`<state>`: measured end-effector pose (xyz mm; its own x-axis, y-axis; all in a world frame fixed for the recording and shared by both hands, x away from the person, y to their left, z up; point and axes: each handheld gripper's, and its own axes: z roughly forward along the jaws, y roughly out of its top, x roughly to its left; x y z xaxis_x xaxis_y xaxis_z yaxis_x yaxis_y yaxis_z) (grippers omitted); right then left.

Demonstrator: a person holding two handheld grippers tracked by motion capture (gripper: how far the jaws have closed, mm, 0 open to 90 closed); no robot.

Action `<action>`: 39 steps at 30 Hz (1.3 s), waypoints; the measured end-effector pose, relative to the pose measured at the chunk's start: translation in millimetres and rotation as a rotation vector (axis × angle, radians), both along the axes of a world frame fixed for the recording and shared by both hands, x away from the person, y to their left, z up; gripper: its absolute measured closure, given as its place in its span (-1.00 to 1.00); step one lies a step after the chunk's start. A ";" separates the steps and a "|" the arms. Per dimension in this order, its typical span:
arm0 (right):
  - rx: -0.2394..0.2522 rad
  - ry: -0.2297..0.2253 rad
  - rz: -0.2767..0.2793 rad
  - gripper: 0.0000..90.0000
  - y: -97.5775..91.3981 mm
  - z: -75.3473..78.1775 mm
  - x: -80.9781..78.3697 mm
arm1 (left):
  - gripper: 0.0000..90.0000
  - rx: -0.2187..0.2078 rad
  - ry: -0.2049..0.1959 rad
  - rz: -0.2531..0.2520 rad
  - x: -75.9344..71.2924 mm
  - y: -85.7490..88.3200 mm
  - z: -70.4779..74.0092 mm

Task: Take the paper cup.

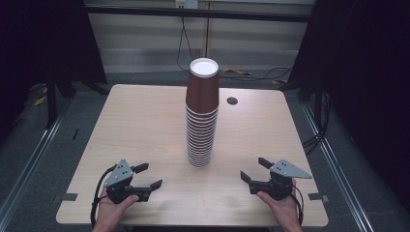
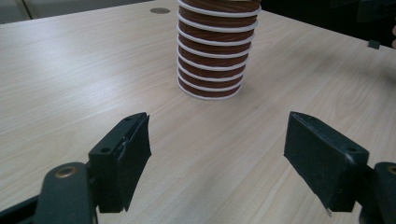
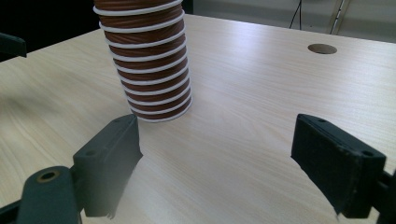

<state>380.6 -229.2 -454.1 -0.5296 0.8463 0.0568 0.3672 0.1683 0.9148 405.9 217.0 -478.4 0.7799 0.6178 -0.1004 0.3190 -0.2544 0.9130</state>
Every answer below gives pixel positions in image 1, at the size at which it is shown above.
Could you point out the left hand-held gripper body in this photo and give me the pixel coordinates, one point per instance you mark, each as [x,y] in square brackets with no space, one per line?
[120,174]

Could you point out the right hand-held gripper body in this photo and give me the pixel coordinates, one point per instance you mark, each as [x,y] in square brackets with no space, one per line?
[285,170]

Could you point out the stack of brown paper cups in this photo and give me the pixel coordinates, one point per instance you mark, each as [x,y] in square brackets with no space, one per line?
[202,112]

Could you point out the person's left hand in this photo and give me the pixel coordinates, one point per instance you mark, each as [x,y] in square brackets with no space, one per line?
[111,211]

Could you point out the person's right hand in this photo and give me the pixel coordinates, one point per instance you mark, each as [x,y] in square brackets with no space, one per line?
[283,209]

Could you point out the grey tape piece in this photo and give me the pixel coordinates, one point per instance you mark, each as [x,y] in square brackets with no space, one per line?
[70,197]
[318,197]

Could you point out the black round table grommet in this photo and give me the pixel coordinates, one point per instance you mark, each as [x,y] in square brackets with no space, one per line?
[232,101]

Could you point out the long yellow tape strip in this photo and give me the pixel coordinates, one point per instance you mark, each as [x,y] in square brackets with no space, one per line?
[237,71]

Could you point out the black metal stand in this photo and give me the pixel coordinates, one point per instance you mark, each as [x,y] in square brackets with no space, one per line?
[51,96]

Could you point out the yellow tape piece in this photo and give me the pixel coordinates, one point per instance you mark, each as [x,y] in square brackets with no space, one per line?
[40,101]

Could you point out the black curtain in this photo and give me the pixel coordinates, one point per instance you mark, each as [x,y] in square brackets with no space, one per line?
[42,38]
[364,80]

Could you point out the black horizontal metal bar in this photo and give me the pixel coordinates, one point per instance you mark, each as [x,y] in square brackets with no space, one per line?
[193,13]

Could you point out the metal floor rail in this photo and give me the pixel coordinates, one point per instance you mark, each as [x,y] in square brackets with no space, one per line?
[29,164]
[338,174]

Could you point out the white wall socket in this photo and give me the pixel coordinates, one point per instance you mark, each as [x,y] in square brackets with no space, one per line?
[186,3]

